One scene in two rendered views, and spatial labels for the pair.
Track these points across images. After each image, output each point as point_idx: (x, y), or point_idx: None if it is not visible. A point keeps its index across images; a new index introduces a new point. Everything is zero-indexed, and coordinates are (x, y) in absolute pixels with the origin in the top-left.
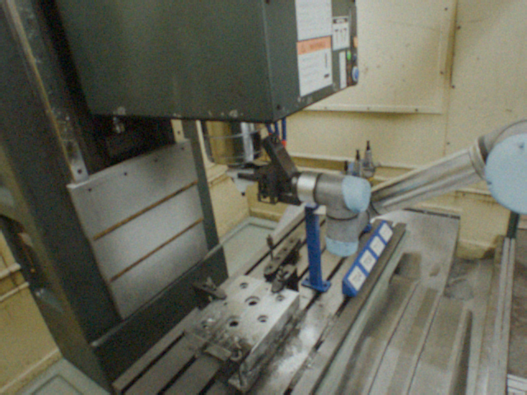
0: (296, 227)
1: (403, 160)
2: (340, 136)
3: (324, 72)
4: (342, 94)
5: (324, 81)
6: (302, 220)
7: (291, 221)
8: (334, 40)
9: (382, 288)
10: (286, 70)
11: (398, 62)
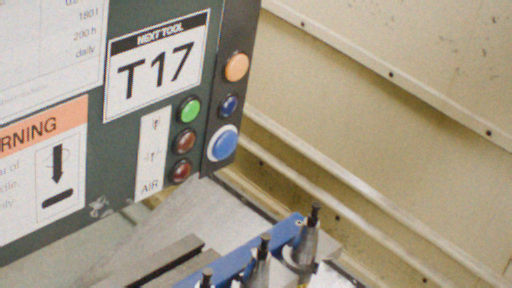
0: (136, 285)
1: (429, 221)
2: (320, 100)
3: (42, 194)
4: (345, 12)
5: (41, 215)
6: (158, 272)
7: (127, 268)
8: (115, 96)
9: None
10: None
11: (486, 7)
